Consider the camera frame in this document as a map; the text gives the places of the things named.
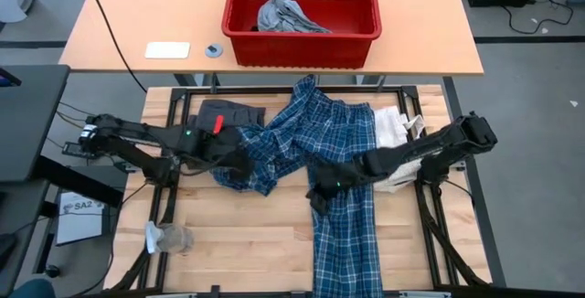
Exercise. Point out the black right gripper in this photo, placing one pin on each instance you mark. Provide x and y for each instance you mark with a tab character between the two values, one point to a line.
338	177

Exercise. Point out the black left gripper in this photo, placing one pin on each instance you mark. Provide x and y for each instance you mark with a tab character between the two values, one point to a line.
224	147

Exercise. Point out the dark grey shorts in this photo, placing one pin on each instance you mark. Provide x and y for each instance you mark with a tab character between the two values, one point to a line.
237	113

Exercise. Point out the blue plaid shirt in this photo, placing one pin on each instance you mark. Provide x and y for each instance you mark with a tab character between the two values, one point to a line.
338	129

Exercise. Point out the red plastic bin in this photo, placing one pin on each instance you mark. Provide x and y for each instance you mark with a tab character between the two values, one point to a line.
301	51

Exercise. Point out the grey arm base clamp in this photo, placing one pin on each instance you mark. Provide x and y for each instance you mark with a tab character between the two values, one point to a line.
458	166
125	166

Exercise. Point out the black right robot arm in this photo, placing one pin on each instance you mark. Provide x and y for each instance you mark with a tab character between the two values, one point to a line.
439	145

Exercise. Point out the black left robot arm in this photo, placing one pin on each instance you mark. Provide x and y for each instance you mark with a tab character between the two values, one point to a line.
132	129

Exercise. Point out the red tape tag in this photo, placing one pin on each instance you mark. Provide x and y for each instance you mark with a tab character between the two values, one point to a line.
218	124

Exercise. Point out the small round tape roll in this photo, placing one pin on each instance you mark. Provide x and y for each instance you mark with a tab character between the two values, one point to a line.
214	50

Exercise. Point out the white rectangular pad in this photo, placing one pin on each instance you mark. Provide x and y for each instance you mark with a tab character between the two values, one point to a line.
166	50

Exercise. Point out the light grey garment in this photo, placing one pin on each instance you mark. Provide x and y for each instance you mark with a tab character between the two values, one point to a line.
288	17

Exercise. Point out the black desk stand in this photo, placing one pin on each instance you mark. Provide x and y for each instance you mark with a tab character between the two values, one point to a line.
77	181

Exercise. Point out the black rig side beam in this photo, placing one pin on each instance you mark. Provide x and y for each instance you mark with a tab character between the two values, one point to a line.
485	225

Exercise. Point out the white printed paper sheet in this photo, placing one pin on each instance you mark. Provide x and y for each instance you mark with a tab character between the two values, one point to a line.
80	225

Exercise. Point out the black power adapter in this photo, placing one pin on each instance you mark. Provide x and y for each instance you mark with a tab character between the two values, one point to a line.
71	151

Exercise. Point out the black caster wheel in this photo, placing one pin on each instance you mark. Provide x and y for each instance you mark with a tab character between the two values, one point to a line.
53	271

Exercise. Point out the black desk top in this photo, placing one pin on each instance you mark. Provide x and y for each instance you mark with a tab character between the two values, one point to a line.
27	124

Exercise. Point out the person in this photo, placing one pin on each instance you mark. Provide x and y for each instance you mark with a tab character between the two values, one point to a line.
34	289

